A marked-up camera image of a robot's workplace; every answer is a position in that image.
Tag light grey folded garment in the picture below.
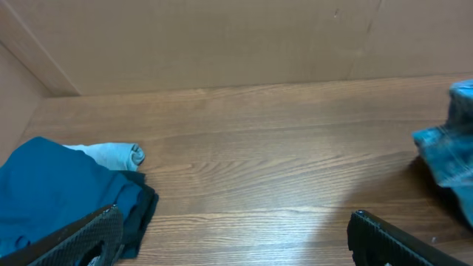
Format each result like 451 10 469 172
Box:
64 143 146 171

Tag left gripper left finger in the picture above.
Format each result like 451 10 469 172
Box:
1 205 123 266

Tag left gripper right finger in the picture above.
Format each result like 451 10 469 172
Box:
347 210 468 266

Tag black garment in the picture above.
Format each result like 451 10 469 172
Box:
119 171 159 259

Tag dark blue shirt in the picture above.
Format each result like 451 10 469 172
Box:
1 137 142 256

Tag light blue denim jeans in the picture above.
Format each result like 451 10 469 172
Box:
412 80 472 225

